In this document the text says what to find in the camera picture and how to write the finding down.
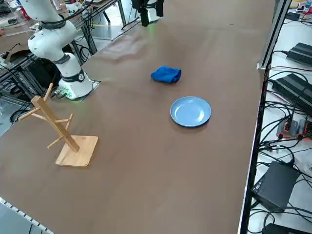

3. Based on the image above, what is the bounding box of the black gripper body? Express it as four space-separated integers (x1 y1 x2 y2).
131 0 164 13

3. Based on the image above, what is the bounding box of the blue cloth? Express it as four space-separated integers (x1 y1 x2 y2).
150 65 182 85

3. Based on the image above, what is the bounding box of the light blue plastic plate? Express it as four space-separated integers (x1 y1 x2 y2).
170 96 212 128

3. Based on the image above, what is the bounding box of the red clamp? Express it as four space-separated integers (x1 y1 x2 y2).
20 5 32 22

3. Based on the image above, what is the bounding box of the small black power adapter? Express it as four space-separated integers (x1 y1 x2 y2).
285 11 301 22

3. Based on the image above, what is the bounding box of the wooden cup rack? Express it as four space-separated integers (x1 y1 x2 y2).
19 82 99 168

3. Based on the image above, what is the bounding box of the large black power adapter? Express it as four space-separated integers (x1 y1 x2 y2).
272 73 312 111

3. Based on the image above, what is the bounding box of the orange black charger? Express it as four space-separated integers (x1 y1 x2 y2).
276 117 299 139
297 118 312 141

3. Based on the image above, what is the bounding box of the black power supply box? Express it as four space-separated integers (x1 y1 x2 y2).
251 160 301 212

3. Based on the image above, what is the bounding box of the grey ridged panel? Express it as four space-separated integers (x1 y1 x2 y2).
0 196 55 234

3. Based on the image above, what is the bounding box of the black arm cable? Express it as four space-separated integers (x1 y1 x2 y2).
58 0 117 23

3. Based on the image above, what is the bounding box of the metal base plate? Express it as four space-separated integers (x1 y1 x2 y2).
82 78 101 100

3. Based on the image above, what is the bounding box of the aluminium frame post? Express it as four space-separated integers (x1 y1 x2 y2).
257 0 293 71

